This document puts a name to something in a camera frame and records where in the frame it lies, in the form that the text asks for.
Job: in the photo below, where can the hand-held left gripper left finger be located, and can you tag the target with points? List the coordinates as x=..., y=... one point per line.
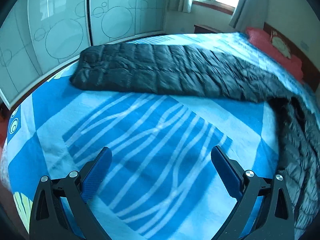
x=96, y=175

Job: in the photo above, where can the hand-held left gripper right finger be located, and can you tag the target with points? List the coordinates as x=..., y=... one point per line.
x=226, y=172

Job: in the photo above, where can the black quilted down jacket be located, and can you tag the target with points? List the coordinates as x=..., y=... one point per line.
x=162, y=67

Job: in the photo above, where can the blue patterned bed sheet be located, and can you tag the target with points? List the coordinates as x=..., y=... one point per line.
x=150, y=130

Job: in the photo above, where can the red pillow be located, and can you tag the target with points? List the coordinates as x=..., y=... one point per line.
x=260, y=42

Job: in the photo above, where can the white printed pillow towel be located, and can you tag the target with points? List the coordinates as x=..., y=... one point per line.
x=280, y=45

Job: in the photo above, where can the brown wooden headboard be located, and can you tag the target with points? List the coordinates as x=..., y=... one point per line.
x=298, y=48

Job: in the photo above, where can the brown wooden nightstand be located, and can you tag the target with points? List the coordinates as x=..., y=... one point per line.
x=207, y=28

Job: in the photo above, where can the white glossy sliding-door wardrobe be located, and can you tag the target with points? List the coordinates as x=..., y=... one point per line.
x=62, y=17

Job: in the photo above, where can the white wall socket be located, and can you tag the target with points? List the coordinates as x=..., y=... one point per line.
x=305, y=45

